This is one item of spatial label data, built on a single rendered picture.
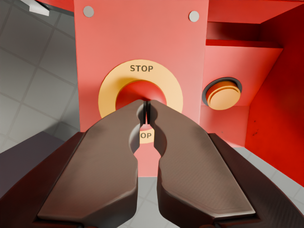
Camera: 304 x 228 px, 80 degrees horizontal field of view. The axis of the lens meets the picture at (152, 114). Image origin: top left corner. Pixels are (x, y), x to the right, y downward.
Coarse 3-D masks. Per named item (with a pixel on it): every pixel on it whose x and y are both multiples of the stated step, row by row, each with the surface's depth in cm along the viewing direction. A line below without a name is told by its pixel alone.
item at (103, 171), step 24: (120, 120) 9; (144, 120) 12; (96, 144) 8; (120, 144) 8; (72, 168) 6; (96, 168) 7; (120, 168) 7; (72, 192) 6; (96, 192) 6; (120, 192) 6; (48, 216) 5; (72, 216) 5; (96, 216) 5; (120, 216) 6
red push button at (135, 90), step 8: (136, 80) 14; (144, 80) 14; (128, 88) 13; (136, 88) 13; (144, 88) 13; (152, 88) 13; (160, 88) 14; (120, 96) 13; (128, 96) 13; (136, 96) 13; (144, 96) 13; (152, 96) 13; (160, 96) 13; (120, 104) 13; (144, 128) 14
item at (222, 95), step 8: (216, 88) 21; (224, 88) 20; (232, 88) 21; (208, 96) 22; (216, 96) 21; (224, 96) 21; (232, 96) 21; (208, 104) 22; (216, 104) 22; (224, 104) 22; (232, 104) 22
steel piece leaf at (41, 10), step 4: (24, 0) 75; (28, 0) 74; (28, 4) 79; (32, 4) 78; (36, 4) 76; (32, 8) 83; (36, 8) 83; (40, 8) 82; (44, 8) 80; (36, 12) 83; (40, 12) 83; (44, 12) 83; (48, 12) 83
